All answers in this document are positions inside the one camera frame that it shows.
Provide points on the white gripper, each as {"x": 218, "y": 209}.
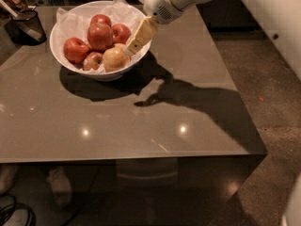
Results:
{"x": 162, "y": 6}

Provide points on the large red apple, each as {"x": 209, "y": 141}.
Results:
{"x": 99, "y": 36}

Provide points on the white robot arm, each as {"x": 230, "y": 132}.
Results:
{"x": 272, "y": 195}

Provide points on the red apple right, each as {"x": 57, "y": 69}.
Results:
{"x": 121, "y": 33}

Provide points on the yellow-green apple front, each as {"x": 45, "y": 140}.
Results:
{"x": 115, "y": 58}

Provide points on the red apple back top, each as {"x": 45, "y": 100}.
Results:
{"x": 101, "y": 19}

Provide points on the small red apple front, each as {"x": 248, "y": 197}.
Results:
{"x": 93, "y": 61}

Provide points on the red apple left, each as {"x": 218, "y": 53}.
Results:
{"x": 75, "y": 50}

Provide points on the white tissue paper liner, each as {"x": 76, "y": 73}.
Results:
{"x": 70, "y": 22}

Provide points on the dark cabinet behind table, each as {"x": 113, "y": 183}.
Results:
{"x": 218, "y": 15}

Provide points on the black mesh pen cup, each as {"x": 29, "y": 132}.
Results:
{"x": 26, "y": 30}

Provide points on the white sock foot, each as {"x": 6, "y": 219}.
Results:
{"x": 60, "y": 185}

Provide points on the white foot at left edge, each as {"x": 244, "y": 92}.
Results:
{"x": 7, "y": 177}

